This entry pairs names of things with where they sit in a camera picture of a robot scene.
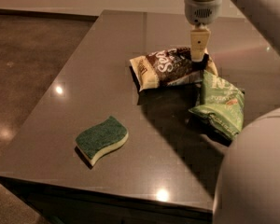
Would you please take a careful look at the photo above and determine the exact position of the green and white sponge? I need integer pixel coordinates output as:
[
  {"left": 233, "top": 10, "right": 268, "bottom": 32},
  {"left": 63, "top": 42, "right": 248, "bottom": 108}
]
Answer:
[{"left": 76, "top": 116, "right": 129, "bottom": 166}]

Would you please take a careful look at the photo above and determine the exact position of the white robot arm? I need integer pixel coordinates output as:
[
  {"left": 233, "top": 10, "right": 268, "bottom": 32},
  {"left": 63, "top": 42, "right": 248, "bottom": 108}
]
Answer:
[{"left": 185, "top": 0, "right": 280, "bottom": 224}]

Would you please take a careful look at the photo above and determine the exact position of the brown chip bag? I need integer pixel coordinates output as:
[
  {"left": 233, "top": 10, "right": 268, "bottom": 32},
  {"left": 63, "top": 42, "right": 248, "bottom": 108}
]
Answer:
[{"left": 130, "top": 47, "right": 217, "bottom": 91}]

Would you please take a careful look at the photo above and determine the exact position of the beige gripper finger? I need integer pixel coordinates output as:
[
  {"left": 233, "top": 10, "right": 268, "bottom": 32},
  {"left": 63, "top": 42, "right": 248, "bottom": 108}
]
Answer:
[{"left": 190, "top": 24, "right": 211, "bottom": 63}]

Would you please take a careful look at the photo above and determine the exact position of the green jalapeno chip bag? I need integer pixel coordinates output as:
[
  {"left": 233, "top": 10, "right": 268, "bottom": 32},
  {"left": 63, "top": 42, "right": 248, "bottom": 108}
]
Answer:
[{"left": 189, "top": 70, "right": 245, "bottom": 141}]

